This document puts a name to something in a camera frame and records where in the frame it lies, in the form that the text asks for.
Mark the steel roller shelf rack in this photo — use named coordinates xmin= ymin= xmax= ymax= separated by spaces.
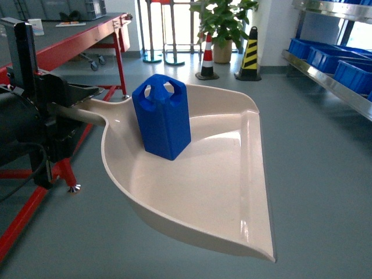
xmin=282 ymin=1 xmax=371 ymax=119

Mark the black cable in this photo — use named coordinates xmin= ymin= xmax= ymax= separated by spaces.
xmin=0 ymin=141 xmax=49 ymax=203

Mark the red white traffic cone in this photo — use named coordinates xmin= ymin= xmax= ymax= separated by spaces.
xmin=195 ymin=33 xmax=219 ymax=80

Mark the potted green plant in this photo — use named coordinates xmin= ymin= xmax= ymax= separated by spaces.
xmin=189 ymin=0 xmax=259 ymax=64

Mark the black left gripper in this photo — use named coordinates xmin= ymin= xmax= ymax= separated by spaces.
xmin=1 ymin=17 xmax=101 ymax=189

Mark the beige plastic dustpan tray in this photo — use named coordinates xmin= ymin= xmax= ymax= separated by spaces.
xmin=49 ymin=84 xmax=277 ymax=262

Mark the blue bin on shelf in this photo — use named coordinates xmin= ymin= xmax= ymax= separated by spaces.
xmin=288 ymin=38 xmax=371 ymax=101

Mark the blue plastic part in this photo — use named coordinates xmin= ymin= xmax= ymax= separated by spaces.
xmin=132 ymin=74 xmax=191 ymax=160

